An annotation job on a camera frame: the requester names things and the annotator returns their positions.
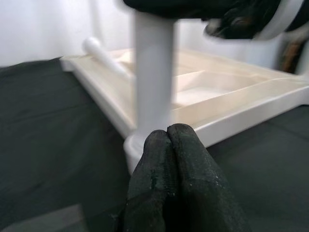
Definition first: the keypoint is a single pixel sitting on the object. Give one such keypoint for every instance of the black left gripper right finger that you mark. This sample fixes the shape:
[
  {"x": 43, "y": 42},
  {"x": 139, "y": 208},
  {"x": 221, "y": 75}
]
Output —
[{"x": 205, "y": 188}]

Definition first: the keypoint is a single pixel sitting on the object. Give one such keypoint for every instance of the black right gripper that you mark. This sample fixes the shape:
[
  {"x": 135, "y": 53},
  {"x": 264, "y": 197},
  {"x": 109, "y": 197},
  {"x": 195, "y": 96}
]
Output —
[{"x": 236, "y": 21}]

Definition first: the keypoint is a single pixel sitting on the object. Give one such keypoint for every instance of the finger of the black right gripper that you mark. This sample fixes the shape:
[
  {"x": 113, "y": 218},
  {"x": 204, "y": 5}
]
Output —
[{"x": 157, "y": 6}]

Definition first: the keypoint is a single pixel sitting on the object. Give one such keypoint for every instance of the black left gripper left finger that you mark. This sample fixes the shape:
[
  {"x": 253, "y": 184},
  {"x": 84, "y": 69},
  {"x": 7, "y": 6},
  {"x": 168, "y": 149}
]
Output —
[{"x": 154, "y": 181}]

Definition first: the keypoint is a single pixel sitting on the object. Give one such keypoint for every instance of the white plastic table leg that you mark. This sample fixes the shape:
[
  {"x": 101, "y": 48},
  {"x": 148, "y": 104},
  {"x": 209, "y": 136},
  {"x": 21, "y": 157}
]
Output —
[
  {"x": 103, "y": 58},
  {"x": 154, "y": 72}
]

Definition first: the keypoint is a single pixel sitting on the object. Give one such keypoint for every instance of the cream plastic children table top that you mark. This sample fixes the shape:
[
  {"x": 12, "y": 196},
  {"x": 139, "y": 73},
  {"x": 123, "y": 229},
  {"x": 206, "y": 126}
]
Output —
[{"x": 217, "y": 79}]

